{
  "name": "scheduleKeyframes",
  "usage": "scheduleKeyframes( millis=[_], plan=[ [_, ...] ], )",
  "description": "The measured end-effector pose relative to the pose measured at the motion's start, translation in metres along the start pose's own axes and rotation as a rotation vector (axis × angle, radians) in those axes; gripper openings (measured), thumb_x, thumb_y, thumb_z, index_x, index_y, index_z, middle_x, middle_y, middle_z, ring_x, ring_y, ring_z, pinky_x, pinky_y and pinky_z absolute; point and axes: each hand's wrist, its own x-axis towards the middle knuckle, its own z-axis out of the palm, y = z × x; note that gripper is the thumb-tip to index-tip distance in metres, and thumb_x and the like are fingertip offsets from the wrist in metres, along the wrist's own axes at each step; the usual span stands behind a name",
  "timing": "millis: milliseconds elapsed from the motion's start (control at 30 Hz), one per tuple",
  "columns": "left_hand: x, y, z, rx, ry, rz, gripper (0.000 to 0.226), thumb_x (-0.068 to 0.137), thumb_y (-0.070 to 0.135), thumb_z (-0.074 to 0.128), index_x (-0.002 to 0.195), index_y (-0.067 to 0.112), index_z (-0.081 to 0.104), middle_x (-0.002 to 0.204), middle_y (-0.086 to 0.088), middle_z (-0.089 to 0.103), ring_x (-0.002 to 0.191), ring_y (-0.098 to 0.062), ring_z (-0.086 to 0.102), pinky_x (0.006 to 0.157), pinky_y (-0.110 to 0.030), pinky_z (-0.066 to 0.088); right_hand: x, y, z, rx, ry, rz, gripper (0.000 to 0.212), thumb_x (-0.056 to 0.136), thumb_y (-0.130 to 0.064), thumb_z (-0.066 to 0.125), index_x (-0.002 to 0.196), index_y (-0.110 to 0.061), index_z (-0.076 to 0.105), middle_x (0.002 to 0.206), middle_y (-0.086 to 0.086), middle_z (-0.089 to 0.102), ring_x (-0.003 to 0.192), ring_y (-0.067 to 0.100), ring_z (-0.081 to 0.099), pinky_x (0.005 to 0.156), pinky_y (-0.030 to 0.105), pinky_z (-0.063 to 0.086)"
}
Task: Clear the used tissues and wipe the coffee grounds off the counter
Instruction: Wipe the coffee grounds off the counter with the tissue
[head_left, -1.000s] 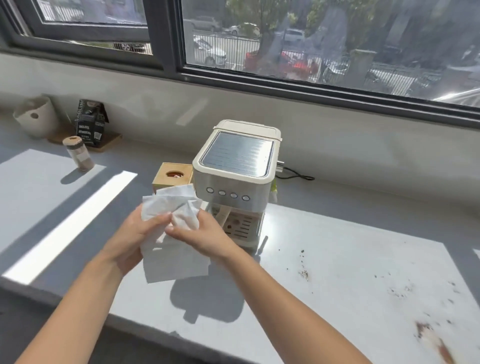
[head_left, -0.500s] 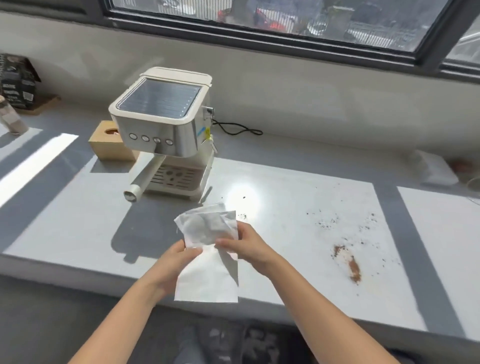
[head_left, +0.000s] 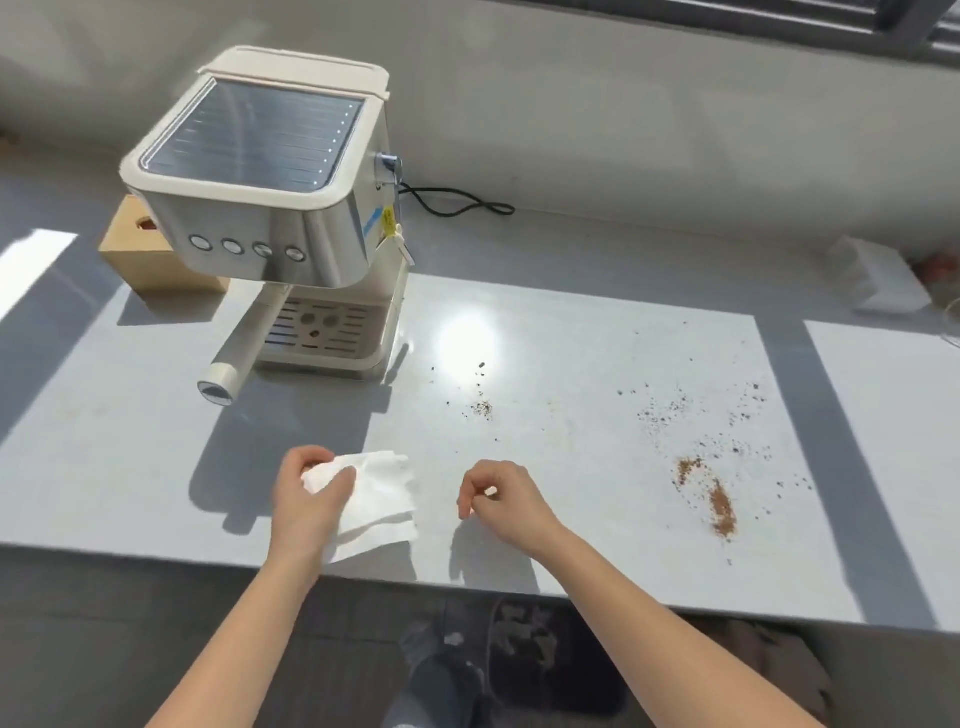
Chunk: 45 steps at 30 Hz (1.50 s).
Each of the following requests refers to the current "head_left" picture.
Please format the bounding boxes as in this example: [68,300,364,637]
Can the person's right hand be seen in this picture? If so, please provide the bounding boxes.
[457,459,568,562]

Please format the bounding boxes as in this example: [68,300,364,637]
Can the person's left hand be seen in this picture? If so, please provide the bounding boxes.
[266,443,359,583]

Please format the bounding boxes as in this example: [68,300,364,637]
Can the white tissue sheet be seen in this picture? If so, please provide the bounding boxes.
[299,449,420,568]

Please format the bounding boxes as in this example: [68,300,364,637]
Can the large tissue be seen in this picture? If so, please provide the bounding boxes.
[491,602,562,665]

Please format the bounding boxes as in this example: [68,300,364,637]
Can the coffee grounds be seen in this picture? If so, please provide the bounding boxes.
[427,359,815,568]

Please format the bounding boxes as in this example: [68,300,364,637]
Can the wooden tissue box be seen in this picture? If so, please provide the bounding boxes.
[98,193,232,295]

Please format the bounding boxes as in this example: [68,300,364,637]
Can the person's left forearm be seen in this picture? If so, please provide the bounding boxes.
[146,554,324,728]

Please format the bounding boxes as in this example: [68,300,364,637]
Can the person's right forearm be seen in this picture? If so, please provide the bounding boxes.
[532,524,826,728]

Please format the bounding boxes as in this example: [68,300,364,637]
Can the white countertop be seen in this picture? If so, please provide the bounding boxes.
[0,131,960,635]

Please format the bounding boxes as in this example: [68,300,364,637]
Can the black trash bin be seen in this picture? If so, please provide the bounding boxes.
[483,596,628,718]

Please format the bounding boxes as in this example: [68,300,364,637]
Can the cream steel coffee machine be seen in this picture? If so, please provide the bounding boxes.
[119,44,415,384]

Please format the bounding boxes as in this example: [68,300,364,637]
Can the white plastic organizer box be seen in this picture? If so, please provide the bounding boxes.
[827,234,934,315]

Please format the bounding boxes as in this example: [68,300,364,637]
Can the small red brown jar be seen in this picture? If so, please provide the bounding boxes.
[918,251,960,290]

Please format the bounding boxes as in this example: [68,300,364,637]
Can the cream portafilter handle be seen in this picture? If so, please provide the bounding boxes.
[196,288,290,409]

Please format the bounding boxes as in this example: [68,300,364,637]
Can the black power cable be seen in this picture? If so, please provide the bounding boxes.
[395,182,517,219]

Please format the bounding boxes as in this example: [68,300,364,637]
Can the dark window frame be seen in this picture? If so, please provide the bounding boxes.
[517,0,960,69]

